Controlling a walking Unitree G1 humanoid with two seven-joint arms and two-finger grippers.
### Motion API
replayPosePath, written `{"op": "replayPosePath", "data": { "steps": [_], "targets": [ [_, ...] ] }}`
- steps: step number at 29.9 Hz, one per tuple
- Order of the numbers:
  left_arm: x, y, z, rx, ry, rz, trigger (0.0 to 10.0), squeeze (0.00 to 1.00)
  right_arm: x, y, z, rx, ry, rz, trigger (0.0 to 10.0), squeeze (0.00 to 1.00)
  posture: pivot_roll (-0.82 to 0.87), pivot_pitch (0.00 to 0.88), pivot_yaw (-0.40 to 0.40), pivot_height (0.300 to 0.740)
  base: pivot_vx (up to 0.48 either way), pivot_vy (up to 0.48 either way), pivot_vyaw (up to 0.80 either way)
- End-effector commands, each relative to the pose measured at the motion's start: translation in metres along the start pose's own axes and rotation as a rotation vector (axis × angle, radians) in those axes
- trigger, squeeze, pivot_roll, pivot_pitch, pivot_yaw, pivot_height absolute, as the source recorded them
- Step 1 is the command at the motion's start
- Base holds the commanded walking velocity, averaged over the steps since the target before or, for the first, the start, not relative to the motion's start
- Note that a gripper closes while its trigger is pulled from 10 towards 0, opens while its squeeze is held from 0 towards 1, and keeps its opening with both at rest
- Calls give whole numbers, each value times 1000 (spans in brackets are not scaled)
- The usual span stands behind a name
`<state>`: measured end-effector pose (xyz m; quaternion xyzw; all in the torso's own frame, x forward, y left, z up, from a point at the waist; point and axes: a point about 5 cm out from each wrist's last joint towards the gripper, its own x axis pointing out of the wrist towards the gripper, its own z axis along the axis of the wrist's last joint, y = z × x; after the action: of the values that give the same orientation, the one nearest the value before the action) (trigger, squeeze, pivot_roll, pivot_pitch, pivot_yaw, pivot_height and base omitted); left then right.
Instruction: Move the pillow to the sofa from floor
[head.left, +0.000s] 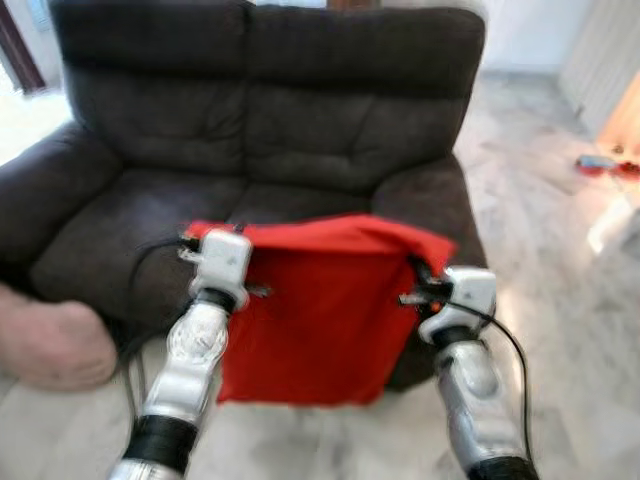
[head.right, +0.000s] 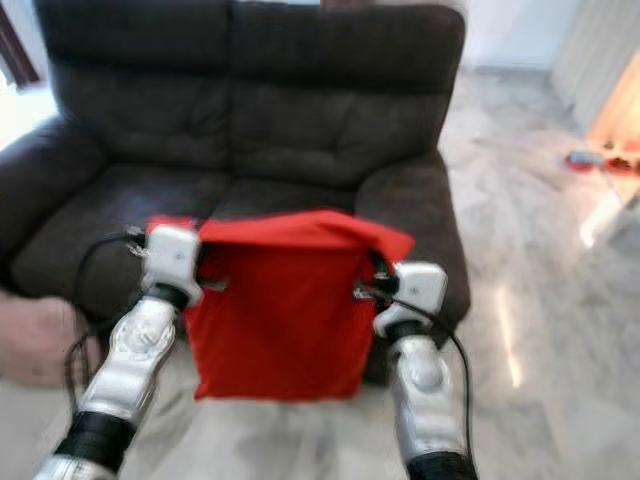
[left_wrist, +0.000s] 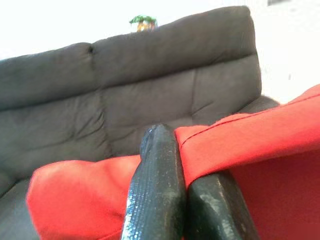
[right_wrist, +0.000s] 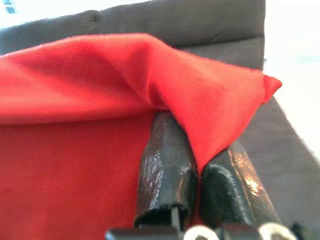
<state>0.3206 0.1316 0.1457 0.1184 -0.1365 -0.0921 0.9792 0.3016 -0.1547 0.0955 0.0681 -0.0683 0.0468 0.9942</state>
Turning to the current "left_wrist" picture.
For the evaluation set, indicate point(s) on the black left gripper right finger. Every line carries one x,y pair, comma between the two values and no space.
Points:
215,212

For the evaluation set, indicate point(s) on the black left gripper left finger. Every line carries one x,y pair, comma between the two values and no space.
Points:
155,187

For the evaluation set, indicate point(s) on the red pillow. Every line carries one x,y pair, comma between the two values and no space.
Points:
250,150

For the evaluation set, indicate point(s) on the grey fabric sofa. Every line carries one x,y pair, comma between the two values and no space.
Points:
125,87

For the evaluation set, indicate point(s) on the green plant ornament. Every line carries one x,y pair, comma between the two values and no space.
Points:
143,23

